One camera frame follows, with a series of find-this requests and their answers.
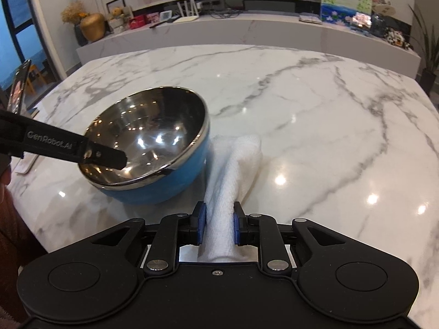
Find marble television console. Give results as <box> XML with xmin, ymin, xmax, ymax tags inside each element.
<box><xmin>76</xmin><ymin>12</ymin><xmax>422</xmax><ymax>83</ymax></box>

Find flat grey box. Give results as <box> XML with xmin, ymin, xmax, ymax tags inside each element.
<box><xmin>298</xmin><ymin>13</ymin><xmax>323</xmax><ymax>25</ymax></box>

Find long-leaf potted plant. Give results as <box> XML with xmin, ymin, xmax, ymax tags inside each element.
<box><xmin>408</xmin><ymin>3</ymin><xmax>439</xmax><ymax>87</ymax></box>

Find teddy bear bouquet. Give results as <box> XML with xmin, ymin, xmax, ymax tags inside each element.
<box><xmin>109</xmin><ymin>6</ymin><xmax>134</xmax><ymax>34</ymax></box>

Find lotus pond painting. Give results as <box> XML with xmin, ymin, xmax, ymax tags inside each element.
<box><xmin>320</xmin><ymin>0</ymin><xmax>373</xmax><ymax>30</ymax></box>

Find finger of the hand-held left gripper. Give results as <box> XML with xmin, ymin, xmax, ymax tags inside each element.
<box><xmin>74</xmin><ymin>140</ymin><xmax>128</xmax><ymax>171</ymax></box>

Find round paper fan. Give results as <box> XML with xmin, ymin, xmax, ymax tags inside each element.
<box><xmin>368</xmin><ymin>0</ymin><xmax>395</xmax><ymax>16</ymax></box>

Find cow toy figure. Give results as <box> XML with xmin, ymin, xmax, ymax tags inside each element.
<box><xmin>382</xmin><ymin>27</ymin><xmax>410</xmax><ymax>49</ymax></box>

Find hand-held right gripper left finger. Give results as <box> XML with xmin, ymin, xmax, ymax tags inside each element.
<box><xmin>91</xmin><ymin>202</ymin><xmax>208</xmax><ymax>276</ymax></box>

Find dark jar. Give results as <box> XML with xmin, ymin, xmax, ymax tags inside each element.
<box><xmin>370</xmin><ymin>14</ymin><xmax>388</xmax><ymax>38</ymax></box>

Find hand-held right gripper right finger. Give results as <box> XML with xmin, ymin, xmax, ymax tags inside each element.
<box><xmin>233</xmin><ymin>202</ymin><xmax>344</xmax><ymax>276</ymax></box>

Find blue steel-lined bowl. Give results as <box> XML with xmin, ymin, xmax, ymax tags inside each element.
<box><xmin>77</xmin><ymin>86</ymin><xmax>211</xmax><ymax>207</ymax></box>

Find small photo frame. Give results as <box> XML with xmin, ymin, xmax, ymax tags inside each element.
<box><xmin>350</xmin><ymin>11</ymin><xmax>373</xmax><ymax>34</ymax></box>

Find black media box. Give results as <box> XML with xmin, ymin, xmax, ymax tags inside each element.
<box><xmin>242</xmin><ymin>0</ymin><xmax>321</xmax><ymax>13</ymax></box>

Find dark vase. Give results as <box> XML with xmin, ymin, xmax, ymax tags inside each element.
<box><xmin>74</xmin><ymin>24</ymin><xmax>88</xmax><ymax>47</ymax></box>

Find black picture frame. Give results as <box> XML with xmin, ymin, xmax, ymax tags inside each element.
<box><xmin>106</xmin><ymin>0</ymin><xmax>126</xmax><ymax>18</ymax></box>

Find white router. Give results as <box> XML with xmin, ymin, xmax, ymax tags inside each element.
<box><xmin>171</xmin><ymin>0</ymin><xmax>203</xmax><ymax>24</ymax></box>

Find white towel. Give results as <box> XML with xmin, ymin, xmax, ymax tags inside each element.
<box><xmin>197</xmin><ymin>134</ymin><xmax>264</xmax><ymax>263</ymax></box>

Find gold vase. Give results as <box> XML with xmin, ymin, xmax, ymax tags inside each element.
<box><xmin>80</xmin><ymin>13</ymin><xmax>106</xmax><ymax>43</ymax></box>

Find dried flower bunch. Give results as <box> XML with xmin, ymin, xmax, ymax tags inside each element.
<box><xmin>61</xmin><ymin>1</ymin><xmax>86</xmax><ymax>25</ymax></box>

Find tangled cables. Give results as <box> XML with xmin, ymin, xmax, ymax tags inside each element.
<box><xmin>209</xmin><ymin>8</ymin><xmax>241</xmax><ymax>20</ymax></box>

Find white phone stand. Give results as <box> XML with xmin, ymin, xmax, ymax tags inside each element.
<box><xmin>13</xmin><ymin>108</ymin><xmax>40</xmax><ymax>175</ymax></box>

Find wooden chair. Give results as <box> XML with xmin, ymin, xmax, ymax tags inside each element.
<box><xmin>29</xmin><ymin>64</ymin><xmax>47</xmax><ymax>86</ymax></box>

